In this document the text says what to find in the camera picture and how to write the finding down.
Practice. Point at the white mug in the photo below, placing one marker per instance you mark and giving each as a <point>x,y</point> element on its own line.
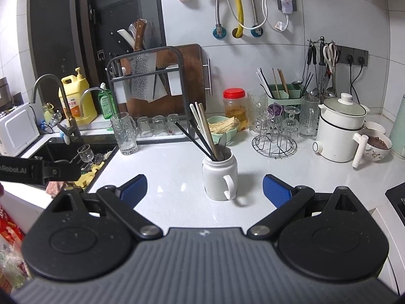
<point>215,180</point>

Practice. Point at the textured glass mug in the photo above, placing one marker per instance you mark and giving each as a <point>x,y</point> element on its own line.
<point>125,136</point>

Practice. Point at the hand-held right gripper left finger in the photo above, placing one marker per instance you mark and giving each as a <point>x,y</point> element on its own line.
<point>134,188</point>

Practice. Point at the hammered steel cleaver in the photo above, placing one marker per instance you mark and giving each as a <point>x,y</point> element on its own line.
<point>144,79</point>

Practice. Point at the green plastic basket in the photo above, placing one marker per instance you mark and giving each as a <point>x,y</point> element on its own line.
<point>232,134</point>

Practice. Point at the pale yellow small kettle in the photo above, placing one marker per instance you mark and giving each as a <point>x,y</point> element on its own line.
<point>47,112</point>

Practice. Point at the dark sliding door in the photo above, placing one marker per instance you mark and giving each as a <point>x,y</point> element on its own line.
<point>57,22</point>

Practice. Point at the white scrub brush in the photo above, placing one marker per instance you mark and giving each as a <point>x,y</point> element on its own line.
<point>108,154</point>

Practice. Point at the kitchen scissors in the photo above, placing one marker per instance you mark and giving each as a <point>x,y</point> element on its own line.
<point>330,57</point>

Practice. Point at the white drain tray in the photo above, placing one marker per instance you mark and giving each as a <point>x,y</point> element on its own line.
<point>158,137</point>

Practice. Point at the reddish brown food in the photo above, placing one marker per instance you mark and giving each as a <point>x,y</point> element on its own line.
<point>378,142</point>

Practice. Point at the blue wall valve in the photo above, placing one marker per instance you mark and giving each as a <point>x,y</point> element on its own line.
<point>219,32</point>
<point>257,32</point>

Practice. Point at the white countertop appliance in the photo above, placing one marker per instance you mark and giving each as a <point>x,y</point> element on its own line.
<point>17,129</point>

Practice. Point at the yellow cloth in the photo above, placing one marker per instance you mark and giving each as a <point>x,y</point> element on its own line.
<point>90,175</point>

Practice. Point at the black kitchen sink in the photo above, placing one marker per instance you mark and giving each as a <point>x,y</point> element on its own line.
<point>47,152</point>

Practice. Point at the grey tall faucet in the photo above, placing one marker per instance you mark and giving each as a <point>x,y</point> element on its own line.
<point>71,123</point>

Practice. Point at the green soap bottle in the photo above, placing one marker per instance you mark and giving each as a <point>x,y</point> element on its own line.
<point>107,101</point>

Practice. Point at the black metal rack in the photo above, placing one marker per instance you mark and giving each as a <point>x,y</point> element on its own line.
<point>142,53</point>

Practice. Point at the white ceramic knife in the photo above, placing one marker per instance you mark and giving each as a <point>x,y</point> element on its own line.
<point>125,36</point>

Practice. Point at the dark wall socket strip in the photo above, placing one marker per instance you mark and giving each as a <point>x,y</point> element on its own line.
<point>343,52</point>

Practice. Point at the white electric cooker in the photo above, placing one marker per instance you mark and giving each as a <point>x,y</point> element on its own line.
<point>338,139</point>

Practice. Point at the pale green appliance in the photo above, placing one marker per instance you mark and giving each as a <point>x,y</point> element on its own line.
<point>398,126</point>

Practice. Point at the small clear glass red print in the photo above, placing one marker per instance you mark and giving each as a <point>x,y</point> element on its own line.
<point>173,125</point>

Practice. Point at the bundle of beige thin sticks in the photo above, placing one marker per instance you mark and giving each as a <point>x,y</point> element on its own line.
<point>224,125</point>

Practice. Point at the yellow detergent bottle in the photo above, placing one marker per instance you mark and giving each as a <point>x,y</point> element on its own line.
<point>77,101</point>

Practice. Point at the metal ladle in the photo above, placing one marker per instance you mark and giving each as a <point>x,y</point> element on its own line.
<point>297,83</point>

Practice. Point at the tall clear glass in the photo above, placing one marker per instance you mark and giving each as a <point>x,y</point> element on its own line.
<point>309,117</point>

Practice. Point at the row of hanging kitchen tools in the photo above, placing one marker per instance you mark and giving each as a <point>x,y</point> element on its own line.
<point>319,76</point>

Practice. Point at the textured glass cup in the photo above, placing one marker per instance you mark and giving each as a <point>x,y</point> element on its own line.
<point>261,128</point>

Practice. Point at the stemmed glass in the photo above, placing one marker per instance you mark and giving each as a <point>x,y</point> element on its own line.
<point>275,126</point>
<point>85,153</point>
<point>291,114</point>

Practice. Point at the steel kitchen knife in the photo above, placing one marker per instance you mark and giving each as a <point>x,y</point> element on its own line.
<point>159,88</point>

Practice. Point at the white power adapter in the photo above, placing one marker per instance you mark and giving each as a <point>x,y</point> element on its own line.
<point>287,5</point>

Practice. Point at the wooden cutting board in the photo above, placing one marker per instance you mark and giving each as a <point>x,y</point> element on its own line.
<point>193,79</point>

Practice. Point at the purple round lid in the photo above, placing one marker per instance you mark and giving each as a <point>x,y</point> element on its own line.
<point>274,109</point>

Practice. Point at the large textured glass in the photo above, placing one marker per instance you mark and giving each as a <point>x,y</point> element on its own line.
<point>258,107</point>

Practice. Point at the black power plug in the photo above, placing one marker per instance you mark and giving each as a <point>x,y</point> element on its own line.
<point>349,58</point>
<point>360,60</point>

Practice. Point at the white plastic knife holder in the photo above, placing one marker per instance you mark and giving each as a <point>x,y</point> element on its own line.
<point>175,84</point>
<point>120,93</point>

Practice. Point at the clear jar red lid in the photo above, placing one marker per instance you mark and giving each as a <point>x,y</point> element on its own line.
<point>234,110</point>

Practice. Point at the black induction cooker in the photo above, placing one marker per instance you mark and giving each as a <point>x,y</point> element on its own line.
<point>397,196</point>

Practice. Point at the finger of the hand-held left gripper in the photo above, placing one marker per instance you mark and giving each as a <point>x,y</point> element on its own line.
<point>63,171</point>

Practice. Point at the white ceramic bowl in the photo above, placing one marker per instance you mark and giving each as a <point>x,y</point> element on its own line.
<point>375,126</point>

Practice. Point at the small clear glass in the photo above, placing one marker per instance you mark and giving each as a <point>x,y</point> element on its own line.
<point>158,126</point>
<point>144,126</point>

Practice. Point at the white faucet filter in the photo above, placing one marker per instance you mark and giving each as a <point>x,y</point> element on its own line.
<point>67,137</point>

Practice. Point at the cluster of upright chopsticks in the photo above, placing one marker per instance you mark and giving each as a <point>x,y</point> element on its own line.
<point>280,79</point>

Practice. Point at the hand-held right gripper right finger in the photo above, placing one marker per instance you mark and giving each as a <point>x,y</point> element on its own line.
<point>277,190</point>

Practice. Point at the patterned ceramic bowl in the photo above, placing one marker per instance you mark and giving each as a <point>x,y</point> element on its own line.
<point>375,155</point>

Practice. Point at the grey metal box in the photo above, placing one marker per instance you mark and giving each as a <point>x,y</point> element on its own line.
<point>3,91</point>

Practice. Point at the black chopstick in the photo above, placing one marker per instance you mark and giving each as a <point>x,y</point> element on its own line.
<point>207,144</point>
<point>193,139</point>

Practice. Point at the chrome slim faucet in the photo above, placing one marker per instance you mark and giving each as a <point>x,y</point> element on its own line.
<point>81,104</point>

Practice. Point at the silver metal spoon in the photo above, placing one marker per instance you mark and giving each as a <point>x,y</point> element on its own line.
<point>223,141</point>

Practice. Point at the metal hook stand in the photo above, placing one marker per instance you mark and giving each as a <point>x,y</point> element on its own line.
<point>322,39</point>

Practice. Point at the red snack packaging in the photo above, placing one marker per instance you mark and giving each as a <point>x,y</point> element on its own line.
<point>9,237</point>

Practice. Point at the steel wool scrubber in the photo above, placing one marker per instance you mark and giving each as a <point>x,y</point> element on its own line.
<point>99,157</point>

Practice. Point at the green utensil caddy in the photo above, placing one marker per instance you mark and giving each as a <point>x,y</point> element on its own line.
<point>284,96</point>

